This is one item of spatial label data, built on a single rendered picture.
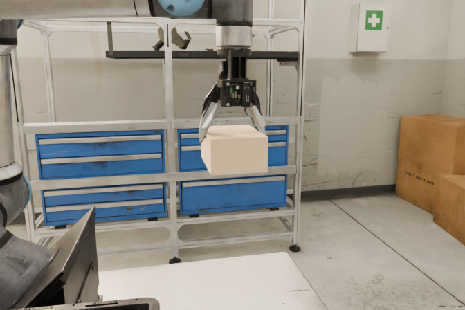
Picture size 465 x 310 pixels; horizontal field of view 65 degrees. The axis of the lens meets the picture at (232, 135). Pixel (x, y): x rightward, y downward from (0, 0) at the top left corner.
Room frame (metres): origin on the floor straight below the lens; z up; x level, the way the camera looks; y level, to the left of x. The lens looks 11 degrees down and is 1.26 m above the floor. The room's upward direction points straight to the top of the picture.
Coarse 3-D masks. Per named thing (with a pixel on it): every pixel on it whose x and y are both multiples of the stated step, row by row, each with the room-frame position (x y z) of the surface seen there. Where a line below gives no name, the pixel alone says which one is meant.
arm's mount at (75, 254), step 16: (80, 224) 0.73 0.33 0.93; (64, 240) 0.72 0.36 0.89; (80, 240) 0.66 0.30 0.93; (64, 256) 0.60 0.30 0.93; (80, 256) 0.65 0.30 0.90; (96, 256) 0.79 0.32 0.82; (48, 272) 0.59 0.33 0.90; (64, 272) 0.53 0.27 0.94; (80, 272) 0.64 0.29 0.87; (96, 272) 0.77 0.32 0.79; (32, 288) 0.58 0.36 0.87; (48, 288) 0.52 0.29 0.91; (64, 288) 0.54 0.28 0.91; (80, 288) 0.63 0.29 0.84; (96, 288) 0.76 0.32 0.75; (16, 304) 0.57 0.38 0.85; (32, 304) 0.52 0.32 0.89; (48, 304) 0.53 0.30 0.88
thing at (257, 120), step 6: (246, 108) 0.79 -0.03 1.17; (252, 108) 0.78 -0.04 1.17; (246, 114) 0.81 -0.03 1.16; (252, 114) 0.80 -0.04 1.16; (258, 114) 0.77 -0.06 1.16; (252, 120) 0.81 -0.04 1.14; (258, 120) 0.79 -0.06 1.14; (258, 126) 0.80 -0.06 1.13; (264, 126) 0.77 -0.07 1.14; (264, 132) 0.80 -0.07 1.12
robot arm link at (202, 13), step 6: (210, 0) 0.73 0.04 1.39; (204, 6) 0.74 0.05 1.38; (210, 6) 0.74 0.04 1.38; (198, 12) 0.74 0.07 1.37; (204, 12) 0.75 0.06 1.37; (210, 12) 0.75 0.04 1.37; (174, 18) 0.76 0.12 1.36; (180, 18) 0.76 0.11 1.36; (186, 18) 0.75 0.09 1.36; (192, 18) 0.76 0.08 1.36; (198, 18) 0.76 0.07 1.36; (204, 18) 0.76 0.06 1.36; (210, 18) 0.76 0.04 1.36
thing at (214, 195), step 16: (272, 128) 2.30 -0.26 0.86; (288, 128) 2.32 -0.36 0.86; (192, 144) 2.20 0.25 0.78; (272, 144) 2.29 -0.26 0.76; (288, 144) 2.32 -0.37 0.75; (192, 160) 2.20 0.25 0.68; (272, 160) 2.30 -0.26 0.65; (256, 176) 2.28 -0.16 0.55; (272, 176) 2.30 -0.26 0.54; (192, 192) 2.19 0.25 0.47; (208, 192) 2.21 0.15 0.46; (224, 192) 2.23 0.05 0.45; (240, 192) 2.26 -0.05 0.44; (256, 192) 2.28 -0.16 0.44; (272, 192) 2.30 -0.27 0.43; (192, 208) 2.19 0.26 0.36; (208, 208) 2.22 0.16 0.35; (224, 208) 2.24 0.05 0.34; (240, 208) 2.26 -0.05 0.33; (256, 208) 2.28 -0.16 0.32
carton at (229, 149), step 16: (224, 128) 0.84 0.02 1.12; (240, 128) 0.84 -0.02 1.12; (208, 144) 0.73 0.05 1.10; (224, 144) 0.71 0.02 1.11; (240, 144) 0.72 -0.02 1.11; (256, 144) 0.73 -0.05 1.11; (208, 160) 0.74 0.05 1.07; (224, 160) 0.71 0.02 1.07; (240, 160) 0.72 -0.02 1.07; (256, 160) 0.73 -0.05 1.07
